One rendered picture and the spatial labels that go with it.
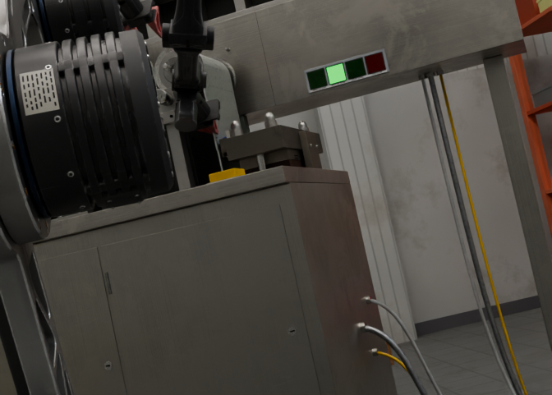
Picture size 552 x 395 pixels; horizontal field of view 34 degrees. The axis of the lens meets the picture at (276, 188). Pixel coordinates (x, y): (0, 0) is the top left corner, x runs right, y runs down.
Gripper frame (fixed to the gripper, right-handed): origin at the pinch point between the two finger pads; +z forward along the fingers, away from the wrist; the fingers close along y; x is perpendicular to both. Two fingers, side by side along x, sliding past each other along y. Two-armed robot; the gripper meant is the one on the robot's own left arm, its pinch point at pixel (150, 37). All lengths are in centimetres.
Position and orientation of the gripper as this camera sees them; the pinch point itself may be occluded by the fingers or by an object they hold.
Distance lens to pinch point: 243.9
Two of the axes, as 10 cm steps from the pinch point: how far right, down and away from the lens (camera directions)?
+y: 9.2, -2.2, -3.2
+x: 0.5, -7.5, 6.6
